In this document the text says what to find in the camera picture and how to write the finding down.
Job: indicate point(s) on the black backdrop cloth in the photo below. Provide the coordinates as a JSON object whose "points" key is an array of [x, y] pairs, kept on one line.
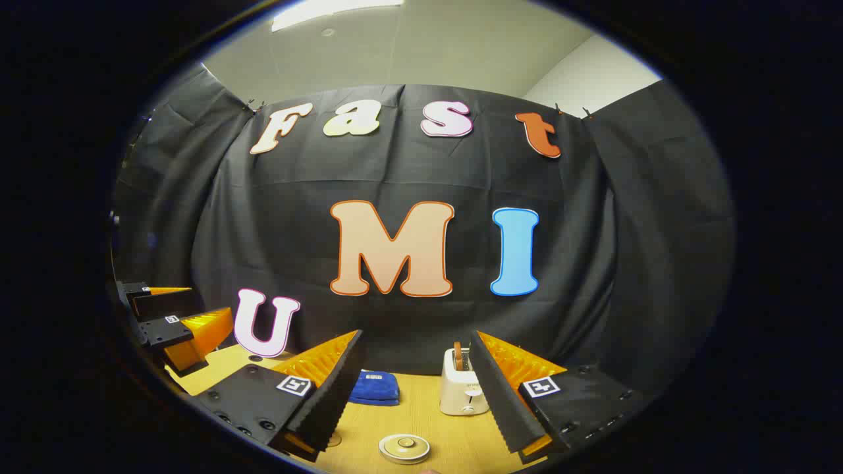
{"points": [[408, 171]]}

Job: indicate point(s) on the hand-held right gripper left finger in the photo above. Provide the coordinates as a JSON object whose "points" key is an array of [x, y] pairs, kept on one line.
{"points": [[336, 395]]}

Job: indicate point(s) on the white toaster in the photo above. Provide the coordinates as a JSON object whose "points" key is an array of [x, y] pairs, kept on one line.
{"points": [[458, 395]]}

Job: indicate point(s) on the round cork coaster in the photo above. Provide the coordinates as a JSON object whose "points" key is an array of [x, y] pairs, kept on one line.
{"points": [[334, 440]]}

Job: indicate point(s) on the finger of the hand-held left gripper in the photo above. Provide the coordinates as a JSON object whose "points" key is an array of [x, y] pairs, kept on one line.
{"points": [[161, 304], [168, 332]]}

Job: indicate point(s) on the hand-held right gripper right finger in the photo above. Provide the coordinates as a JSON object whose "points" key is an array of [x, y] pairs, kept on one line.
{"points": [[504, 408]]}

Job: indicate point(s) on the toasted bread slice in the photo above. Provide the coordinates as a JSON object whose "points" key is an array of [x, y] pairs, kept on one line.
{"points": [[457, 355]]}

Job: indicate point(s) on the blue folded towel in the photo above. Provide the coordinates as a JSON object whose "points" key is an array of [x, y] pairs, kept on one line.
{"points": [[374, 388]]}

